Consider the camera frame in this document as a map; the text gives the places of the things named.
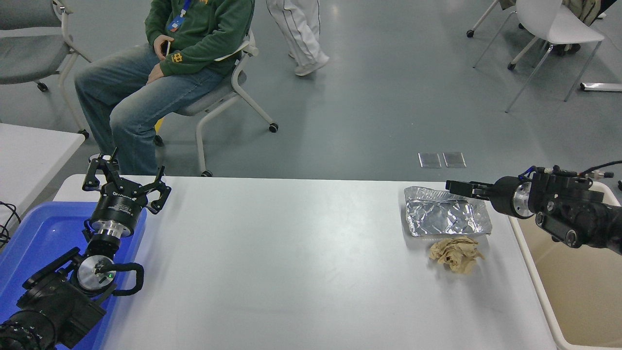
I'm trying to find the white side table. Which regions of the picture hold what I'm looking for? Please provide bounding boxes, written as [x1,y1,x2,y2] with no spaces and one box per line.
[0,122,86,229]

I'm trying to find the black cable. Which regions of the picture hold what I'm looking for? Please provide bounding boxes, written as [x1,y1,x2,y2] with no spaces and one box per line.
[0,200,23,249]

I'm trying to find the blue plastic tray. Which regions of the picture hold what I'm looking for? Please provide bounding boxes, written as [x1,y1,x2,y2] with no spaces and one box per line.
[0,201,148,350]

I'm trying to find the seated person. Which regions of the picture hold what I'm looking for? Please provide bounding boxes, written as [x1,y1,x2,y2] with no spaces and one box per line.
[74,0,256,175]

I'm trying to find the walking person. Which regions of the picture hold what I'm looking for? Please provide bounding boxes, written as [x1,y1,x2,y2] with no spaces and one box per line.
[266,0,330,77]

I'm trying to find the grey armchair with white frame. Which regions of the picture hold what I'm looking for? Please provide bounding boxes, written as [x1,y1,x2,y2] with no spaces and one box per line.
[0,0,92,140]

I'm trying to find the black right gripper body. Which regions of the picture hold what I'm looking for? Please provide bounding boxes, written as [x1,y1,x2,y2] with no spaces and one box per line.
[490,176,519,219]

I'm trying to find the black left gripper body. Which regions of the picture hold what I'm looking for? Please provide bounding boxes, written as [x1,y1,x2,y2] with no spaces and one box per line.
[90,184,148,229]

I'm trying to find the white shell chair metal legs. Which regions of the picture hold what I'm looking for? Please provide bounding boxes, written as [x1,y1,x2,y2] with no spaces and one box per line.
[473,0,606,113]

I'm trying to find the blue lanyard badge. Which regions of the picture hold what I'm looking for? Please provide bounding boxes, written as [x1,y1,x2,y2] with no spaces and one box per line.
[167,0,192,34]

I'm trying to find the silver foil tray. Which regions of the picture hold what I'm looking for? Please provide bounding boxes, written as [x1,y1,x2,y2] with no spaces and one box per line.
[404,186,493,238]

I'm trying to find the white grey castor chair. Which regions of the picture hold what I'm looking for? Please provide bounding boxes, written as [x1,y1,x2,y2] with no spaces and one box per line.
[155,30,279,177]

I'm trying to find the person's left hand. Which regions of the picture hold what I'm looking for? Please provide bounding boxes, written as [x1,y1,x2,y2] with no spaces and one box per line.
[146,63,166,86]

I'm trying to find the crumpled tan paper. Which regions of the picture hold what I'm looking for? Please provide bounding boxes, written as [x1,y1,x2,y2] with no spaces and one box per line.
[429,237,485,275]

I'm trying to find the beige garment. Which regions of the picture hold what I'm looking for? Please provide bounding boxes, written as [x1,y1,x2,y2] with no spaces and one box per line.
[563,0,603,26]

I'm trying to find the person's right hand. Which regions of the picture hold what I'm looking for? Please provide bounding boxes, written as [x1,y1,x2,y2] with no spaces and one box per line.
[153,35,172,61]

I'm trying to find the large pale plastic bin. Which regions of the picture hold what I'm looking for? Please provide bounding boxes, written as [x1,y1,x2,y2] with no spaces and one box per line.
[501,180,622,350]

